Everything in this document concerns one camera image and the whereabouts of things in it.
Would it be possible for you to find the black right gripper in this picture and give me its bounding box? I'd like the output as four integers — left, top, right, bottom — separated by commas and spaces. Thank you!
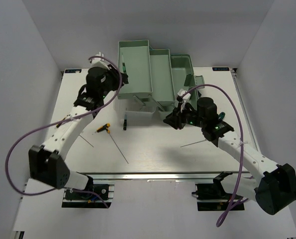
163, 103, 206, 130

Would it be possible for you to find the small green black precision screwdriver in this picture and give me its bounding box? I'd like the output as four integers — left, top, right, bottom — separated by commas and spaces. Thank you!
121, 53, 127, 74

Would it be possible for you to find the green plastic toolbox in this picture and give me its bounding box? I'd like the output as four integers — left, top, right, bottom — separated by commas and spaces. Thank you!
113, 40, 204, 125

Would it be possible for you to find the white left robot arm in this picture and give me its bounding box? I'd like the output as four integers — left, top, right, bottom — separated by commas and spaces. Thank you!
28, 54, 128, 199

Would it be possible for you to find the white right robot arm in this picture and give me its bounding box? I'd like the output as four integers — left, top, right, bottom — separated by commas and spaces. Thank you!
163, 89, 296, 215

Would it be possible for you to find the yellow black T-handle hex key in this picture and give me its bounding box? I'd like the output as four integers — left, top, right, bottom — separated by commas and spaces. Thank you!
180, 139, 207, 147

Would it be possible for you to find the yellow T-handle key centre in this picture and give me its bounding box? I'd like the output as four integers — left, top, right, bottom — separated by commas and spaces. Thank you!
95, 123, 129, 164

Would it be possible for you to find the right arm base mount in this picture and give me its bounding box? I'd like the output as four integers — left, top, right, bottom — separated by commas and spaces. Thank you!
191, 171, 235, 212

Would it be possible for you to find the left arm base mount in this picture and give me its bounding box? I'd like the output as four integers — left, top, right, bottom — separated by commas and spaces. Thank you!
62, 183, 114, 209

